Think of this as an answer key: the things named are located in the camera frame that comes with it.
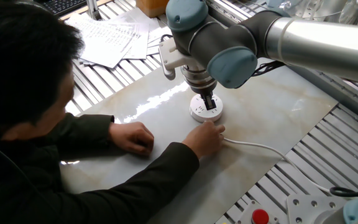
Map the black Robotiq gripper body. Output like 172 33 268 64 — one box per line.
193 86 216 96

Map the round white power strip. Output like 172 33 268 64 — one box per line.
188 93 224 124

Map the white power strip cable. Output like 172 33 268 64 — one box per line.
222 136 335 195

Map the person's left forearm dark sleeve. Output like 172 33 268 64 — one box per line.
51 113 115 156

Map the person's right forearm dark sleeve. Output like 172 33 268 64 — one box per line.
73 141 200 224

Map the grey box red button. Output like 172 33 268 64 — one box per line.
234 200 281 224

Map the person's right hand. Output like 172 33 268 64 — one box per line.
181 120 226 159

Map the person's left hand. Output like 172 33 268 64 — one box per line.
108 121 155 157

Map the white marble slab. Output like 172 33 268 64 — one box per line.
59 57 340 224

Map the white printed paper sheet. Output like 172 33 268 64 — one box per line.
109 8 150 60
146 18 172 57
64 14 141 68

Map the wooden box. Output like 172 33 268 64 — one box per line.
135 0 170 19

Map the black computer keyboard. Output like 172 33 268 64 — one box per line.
42 0 88 16

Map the person's head black hair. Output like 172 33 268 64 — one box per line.
0 0 85 141

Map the person's torso dark jacket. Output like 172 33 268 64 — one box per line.
0 124 83 224

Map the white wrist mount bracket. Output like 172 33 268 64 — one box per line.
158 37 198 81

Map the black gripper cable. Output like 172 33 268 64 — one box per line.
252 60 287 77

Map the silver metal post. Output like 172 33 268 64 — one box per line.
85 0 103 21

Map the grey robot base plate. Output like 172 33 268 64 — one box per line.
286 194 347 224

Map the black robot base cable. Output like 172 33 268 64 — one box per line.
329 186 358 205

